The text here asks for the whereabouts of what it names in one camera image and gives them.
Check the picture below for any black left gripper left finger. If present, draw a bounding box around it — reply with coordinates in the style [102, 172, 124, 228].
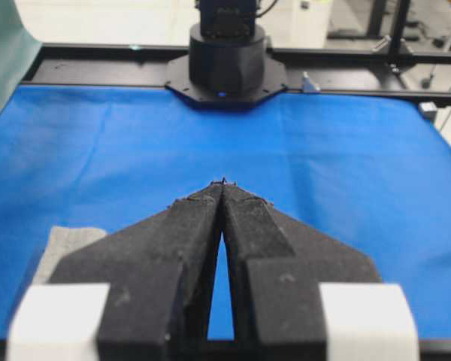
[7, 182, 222, 360]

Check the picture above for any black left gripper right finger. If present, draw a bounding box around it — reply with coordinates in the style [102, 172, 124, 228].
[222, 184, 419, 360]

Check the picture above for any brown and grey sponge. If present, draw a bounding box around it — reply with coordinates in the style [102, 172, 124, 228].
[32, 226, 107, 284]

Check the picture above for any blue table cloth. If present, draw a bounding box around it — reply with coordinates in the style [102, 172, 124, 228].
[0, 86, 451, 338]

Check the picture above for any black aluminium table frame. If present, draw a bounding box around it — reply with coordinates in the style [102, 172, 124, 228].
[22, 44, 451, 108]

